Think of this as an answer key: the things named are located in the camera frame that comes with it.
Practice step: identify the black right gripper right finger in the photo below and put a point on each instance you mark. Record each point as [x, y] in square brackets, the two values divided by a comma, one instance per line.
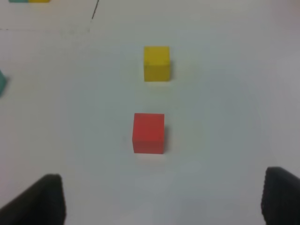
[280, 202]

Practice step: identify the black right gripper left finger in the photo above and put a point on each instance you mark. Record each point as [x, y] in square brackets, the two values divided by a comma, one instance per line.
[43, 203]

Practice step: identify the yellow template cube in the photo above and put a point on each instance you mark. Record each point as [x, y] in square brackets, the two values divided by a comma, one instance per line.
[39, 1]

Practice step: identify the teal template cube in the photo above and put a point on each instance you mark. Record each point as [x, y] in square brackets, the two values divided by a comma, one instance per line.
[18, 1]

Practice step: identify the loose red cube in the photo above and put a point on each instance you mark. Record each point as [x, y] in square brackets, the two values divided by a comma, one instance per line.
[148, 133]

